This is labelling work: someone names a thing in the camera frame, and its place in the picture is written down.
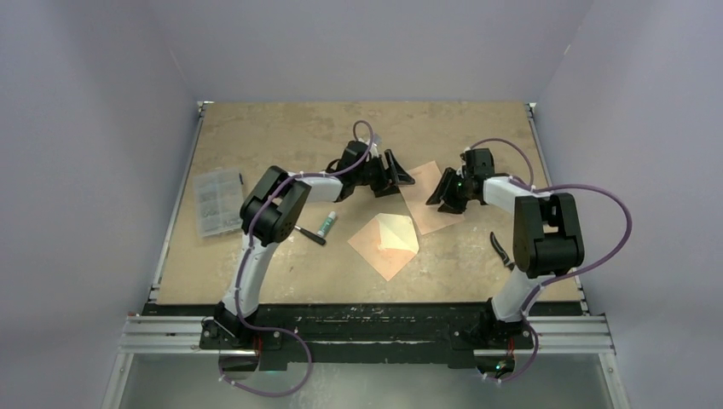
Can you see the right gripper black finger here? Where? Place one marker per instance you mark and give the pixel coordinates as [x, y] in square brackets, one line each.
[447, 186]
[453, 205]

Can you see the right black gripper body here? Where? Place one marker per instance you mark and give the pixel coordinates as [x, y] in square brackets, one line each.
[462, 188]

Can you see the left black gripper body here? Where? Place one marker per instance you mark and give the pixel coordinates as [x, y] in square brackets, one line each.
[373, 175]

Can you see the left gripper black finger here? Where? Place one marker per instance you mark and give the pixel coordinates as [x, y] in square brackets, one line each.
[395, 173]
[385, 189]

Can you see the brown envelope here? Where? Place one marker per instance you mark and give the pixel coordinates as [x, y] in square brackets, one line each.
[388, 242]

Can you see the green white glue stick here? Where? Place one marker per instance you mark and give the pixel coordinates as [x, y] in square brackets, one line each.
[327, 224]

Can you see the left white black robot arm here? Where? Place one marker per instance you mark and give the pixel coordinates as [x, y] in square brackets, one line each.
[271, 212]

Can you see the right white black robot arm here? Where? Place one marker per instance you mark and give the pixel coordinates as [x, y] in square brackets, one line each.
[546, 239]

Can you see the small black hammer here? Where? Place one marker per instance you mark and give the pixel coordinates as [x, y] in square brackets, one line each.
[311, 235]

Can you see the clear plastic organizer box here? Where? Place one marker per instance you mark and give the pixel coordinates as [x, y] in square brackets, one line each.
[218, 196]

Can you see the black handled pliers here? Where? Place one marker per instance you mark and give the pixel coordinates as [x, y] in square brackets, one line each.
[500, 251]

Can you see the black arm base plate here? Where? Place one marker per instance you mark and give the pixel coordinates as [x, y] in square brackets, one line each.
[459, 335]

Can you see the aluminium frame rail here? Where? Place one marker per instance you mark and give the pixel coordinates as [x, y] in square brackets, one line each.
[181, 335]

